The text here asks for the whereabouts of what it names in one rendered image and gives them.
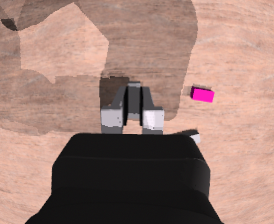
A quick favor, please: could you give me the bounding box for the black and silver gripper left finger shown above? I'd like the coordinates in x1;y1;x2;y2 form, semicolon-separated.
100;86;128;134

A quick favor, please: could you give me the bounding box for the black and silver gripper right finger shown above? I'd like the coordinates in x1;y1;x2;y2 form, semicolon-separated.
140;86;164;134

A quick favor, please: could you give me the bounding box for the grey rod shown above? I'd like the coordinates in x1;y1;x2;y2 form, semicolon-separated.
128;81;140;119
182;130;200;144

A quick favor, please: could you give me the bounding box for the small magenta block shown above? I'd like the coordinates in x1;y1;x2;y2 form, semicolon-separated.
190;87;214;102

